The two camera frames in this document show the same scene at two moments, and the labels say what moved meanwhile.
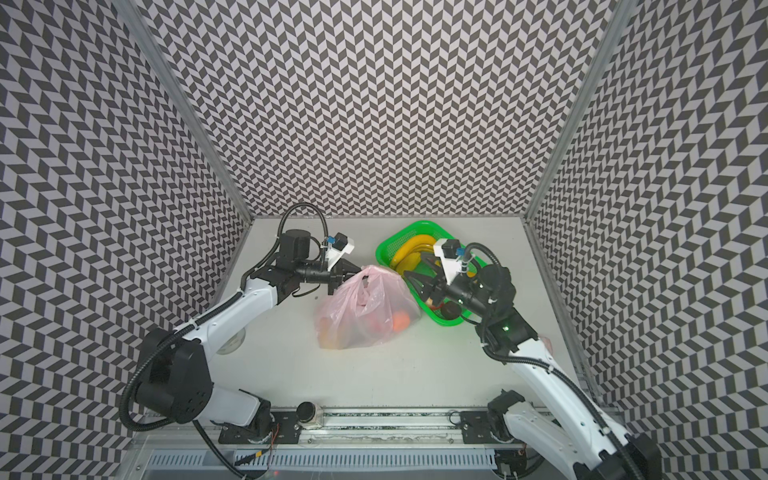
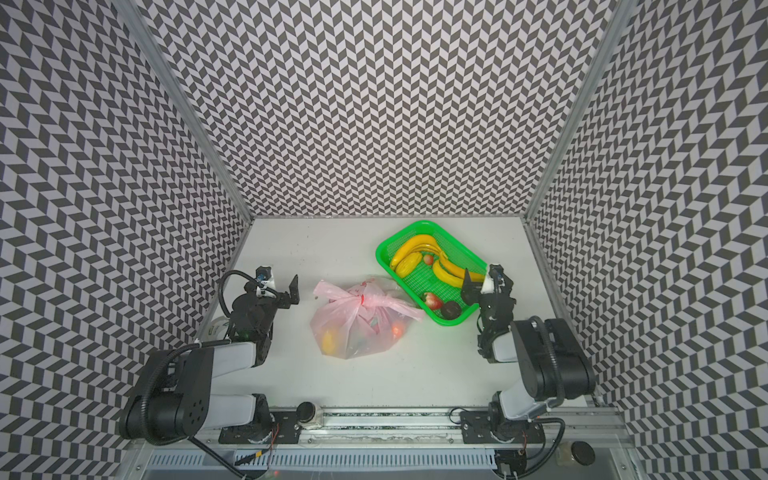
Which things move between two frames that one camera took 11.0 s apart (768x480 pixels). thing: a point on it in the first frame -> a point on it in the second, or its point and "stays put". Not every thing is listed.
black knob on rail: [305, 412] stays put
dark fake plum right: [450, 310] stays put
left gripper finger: [334, 283] -> [283, 300]
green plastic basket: [402, 249] stays put
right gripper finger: [425, 286] -> [470, 291]
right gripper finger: [433, 261] -> [501, 282]
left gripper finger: [348, 269] -> [294, 291]
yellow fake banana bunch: [409, 253] stays put
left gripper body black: [319, 276] -> [270, 307]
